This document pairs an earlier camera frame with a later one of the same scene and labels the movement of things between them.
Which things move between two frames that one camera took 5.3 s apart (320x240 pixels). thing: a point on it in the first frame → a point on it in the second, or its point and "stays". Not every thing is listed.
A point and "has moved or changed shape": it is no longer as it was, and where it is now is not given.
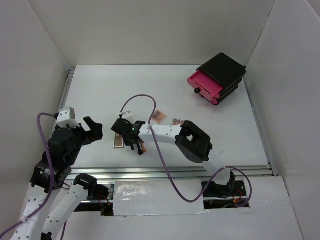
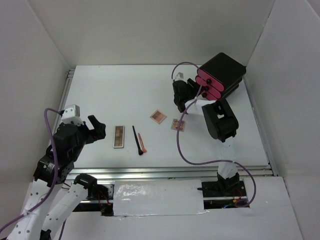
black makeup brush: (140, 151) stays
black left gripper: (94, 134) stays
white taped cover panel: (141, 198) stays
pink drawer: (214, 99) has moved or changed shape
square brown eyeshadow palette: (159, 117) stays
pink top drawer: (204, 83) has moved or changed shape
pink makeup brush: (143, 148) stays
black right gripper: (127, 142) → (189, 85)
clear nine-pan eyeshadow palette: (176, 121) stays
